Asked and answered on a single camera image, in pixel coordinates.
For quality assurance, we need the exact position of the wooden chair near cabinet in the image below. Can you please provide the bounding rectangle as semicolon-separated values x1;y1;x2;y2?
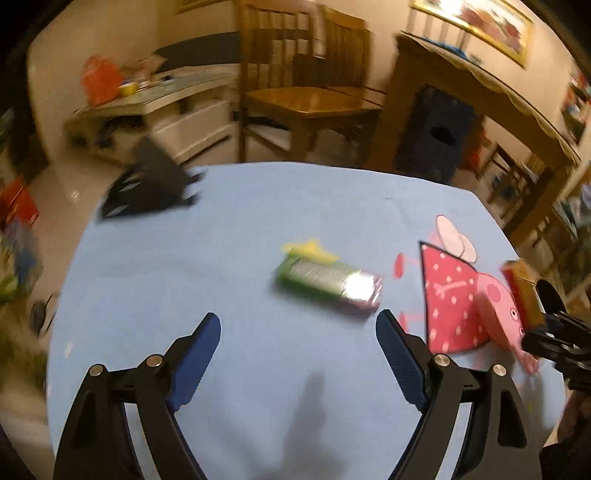
235;1;382;163

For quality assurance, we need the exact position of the green purple gum pack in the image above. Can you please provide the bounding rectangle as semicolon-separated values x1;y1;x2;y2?
276;254;384;311

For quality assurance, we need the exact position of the blue cartoon pig tablecloth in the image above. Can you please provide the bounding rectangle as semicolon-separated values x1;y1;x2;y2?
48;163;565;479

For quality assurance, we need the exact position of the red bag under table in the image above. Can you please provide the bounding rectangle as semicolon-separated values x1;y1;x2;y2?
460;124;486;173

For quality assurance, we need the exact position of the wooden dining table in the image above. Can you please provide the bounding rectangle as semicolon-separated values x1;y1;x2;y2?
363;32;582;246

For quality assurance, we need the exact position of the orange plastic bag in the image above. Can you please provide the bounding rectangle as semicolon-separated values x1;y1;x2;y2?
81;56;124;107

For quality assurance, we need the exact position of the black phone stand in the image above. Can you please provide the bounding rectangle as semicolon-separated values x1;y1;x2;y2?
100;136;205;220

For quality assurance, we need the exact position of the red cigarette box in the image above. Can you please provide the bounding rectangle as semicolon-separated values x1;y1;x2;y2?
501;259;546;331

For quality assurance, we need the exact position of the blue plastic stool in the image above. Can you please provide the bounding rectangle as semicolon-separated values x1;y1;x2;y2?
394;86;476;184

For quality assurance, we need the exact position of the white low tv cabinet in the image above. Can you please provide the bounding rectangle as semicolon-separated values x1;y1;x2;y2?
64;64;238;166

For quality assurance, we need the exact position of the flower framed painting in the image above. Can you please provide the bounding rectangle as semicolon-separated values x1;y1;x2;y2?
409;1;534;69

